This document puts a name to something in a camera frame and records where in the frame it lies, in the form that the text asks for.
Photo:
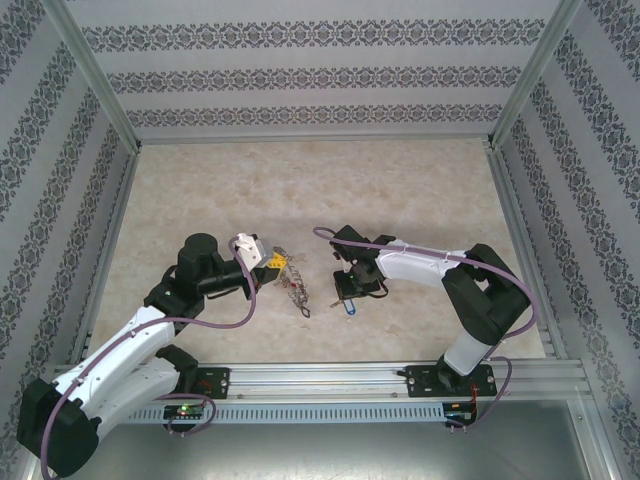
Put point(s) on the silver key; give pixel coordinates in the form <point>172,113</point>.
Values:
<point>336,302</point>

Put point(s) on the black key tag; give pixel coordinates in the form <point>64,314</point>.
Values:
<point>306,313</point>

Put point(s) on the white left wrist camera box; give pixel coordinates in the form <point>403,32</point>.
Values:
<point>252,250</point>

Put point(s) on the blue key tag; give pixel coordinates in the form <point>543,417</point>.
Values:
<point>350,308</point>

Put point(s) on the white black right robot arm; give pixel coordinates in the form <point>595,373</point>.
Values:
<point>415,265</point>

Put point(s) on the small circuit board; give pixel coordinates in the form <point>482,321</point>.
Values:
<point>185,411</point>
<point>457,412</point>

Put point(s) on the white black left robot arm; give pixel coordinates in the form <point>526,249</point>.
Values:
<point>125,340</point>

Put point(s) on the aluminium frame post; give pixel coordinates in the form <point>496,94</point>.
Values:
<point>93,75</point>
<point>534,75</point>
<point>597,440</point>

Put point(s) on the grey metal shelf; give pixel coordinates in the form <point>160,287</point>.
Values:
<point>320,455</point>

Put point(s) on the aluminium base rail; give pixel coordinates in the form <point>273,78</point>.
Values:
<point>320,380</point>

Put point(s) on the aluminium side rail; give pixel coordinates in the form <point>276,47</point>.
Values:
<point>510,200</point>
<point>122,200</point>

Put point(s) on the aluminium back rail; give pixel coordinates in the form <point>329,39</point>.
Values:
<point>320,138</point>

